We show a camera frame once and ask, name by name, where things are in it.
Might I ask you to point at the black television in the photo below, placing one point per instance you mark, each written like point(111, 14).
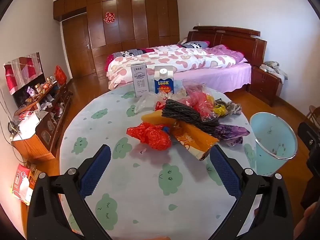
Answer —
point(27, 95)

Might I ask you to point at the orange wrapper with beige end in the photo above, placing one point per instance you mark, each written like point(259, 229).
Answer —
point(195, 140)

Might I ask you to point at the white quilt with pink hearts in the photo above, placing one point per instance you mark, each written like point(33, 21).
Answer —
point(162, 60)

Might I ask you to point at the red and white cloth cover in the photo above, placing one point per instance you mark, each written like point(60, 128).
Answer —
point(20, 72)

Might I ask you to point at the purple wrapper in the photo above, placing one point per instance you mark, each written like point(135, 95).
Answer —
point(230, 132)

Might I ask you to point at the brown wooden door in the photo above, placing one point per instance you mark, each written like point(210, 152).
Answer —
point(77, 45)

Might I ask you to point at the yellow plastic bag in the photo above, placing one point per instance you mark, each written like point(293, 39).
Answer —
point(218, 108)

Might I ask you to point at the red plastic bag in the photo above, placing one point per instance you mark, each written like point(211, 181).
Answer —
point(150, 136)

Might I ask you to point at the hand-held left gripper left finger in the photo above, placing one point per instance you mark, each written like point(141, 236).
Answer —
point(96, 170)

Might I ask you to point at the red and white shopping bag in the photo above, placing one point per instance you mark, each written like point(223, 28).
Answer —
point(21, 182)

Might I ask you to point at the brown wooden tv cabinet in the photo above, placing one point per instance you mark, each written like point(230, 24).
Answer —
point(50, 130)

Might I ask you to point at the grey wrapper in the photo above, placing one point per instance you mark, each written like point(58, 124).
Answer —
point(233, 107)

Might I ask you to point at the grey crumpled clothes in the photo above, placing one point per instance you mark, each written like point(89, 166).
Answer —
point(272, 67)

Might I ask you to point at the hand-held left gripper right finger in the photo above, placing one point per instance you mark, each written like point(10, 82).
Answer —
point(225, 172)

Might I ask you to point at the person's right hand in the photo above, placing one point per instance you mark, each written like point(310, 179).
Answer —
point(310, 211)

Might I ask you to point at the blue milk carton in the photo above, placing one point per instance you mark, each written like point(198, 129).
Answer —
point(163, 85)

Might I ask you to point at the clutter of small items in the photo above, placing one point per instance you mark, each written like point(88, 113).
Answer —
point(42, 95)

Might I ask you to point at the brown wooden wardrobe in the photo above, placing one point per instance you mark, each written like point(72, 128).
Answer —
point(130, 22)

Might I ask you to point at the light blue trash bin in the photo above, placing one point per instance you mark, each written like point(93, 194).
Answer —
point(272, 135)

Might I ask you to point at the white cup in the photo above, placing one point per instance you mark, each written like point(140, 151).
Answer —
point(50, 79)

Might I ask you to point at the brown wooden nightstand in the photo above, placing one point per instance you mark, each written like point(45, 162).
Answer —
point(262, 85)

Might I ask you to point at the patchwork blanket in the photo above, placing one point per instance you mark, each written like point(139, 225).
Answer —
point(127, 53)

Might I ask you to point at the red paper decoration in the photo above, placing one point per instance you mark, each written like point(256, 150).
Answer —
point(109, 17)

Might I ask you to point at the white carton box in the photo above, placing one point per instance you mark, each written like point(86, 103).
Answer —
point(140, 80)

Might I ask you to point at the pink plastic bag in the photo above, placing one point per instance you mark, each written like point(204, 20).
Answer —
point(197, 102)

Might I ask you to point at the pink bed sheet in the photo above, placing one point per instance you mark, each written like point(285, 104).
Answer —
point(212, 77)

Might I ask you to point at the white paper bag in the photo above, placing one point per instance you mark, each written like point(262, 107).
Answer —
point(28, 123)

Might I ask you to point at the cow print pillow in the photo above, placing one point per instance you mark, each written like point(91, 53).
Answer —
point(195, 45)

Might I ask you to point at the brown wooden bed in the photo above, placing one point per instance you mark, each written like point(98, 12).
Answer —
point(232, 38)

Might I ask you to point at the clear plastic bag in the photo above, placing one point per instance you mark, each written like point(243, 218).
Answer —
point(143, 103)

